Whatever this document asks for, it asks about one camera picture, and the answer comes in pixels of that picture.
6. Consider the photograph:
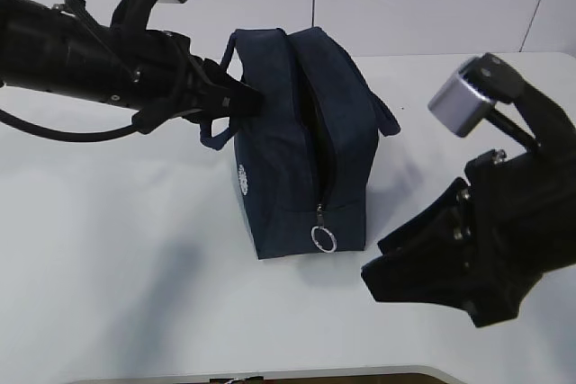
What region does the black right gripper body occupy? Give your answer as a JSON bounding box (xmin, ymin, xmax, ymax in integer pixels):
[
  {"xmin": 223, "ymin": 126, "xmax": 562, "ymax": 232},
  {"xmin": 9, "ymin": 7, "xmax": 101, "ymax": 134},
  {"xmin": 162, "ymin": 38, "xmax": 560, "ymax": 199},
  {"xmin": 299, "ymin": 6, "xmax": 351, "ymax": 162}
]
[{"xmin": 463, "ymin": 85, "xmax": 575, "ymax": 328}]

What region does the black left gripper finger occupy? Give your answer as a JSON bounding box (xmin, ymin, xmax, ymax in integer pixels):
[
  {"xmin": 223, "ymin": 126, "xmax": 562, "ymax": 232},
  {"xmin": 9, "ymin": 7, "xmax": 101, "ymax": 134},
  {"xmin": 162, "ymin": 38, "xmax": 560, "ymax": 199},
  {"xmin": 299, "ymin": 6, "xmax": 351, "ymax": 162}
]
[
  {"xmin": 184, "ymin": 93, "xmax": 264, "ymax": 123},
  {"xmin": 193, "ymin": 56, "xmax": 259, "ymax": 106}
]

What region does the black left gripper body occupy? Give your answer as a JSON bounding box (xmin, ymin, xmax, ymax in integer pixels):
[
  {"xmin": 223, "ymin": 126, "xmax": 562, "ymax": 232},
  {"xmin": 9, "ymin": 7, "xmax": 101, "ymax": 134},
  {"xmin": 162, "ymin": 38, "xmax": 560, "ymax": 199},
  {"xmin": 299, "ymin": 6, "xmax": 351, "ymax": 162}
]
[{"xmin": 107, "ymin": 31, "xmax": 212, "ymax": 135}]

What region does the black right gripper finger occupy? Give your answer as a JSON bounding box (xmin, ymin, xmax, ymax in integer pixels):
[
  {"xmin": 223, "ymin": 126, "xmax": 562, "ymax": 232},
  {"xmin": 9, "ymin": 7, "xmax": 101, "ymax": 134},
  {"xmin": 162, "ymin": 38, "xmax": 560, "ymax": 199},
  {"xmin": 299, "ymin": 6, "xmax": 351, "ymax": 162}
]
[
  {"xmin": 361, "ymin": 241, "xmax": 513, "ymax": 312},
  {"xmin": 378, "ymin": 177, "xmax": 471, "ymax": 256}
]

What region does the navy blue lunch bag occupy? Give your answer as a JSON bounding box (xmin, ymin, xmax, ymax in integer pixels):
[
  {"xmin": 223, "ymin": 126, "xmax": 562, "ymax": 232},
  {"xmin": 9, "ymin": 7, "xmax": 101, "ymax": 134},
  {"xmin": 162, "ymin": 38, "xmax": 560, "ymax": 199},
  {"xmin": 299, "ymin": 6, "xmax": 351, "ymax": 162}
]
[{"xmin": 201, "ymin": 27, "xmax": 401, "ymax": 260}]

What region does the silver zipper pull ring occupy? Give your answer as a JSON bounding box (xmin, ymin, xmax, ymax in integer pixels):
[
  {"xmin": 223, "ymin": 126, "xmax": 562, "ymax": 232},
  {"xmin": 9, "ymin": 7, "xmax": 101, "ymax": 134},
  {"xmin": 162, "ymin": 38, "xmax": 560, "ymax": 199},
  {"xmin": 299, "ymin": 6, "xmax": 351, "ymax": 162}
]
[{"xmin": 310, "ymin": 203, "xmax": 337, "ymax": 254}]

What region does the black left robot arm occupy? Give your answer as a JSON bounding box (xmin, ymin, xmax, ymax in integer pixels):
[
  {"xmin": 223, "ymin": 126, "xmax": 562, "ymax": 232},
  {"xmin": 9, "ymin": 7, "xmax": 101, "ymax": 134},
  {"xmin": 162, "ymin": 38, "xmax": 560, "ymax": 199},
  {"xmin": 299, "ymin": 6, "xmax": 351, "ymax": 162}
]
[{"xmin": 1, "ymin": 0, "xmax": 264, "ymax": 142}]

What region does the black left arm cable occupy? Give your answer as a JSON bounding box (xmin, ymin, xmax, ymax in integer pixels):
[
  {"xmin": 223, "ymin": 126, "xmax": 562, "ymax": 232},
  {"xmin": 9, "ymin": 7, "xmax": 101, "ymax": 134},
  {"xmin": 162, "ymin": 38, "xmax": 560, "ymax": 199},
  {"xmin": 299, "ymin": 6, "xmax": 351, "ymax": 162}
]
[{"xmin": 0, "ymin": 107, "xmax": 145, "ymax": 143}]

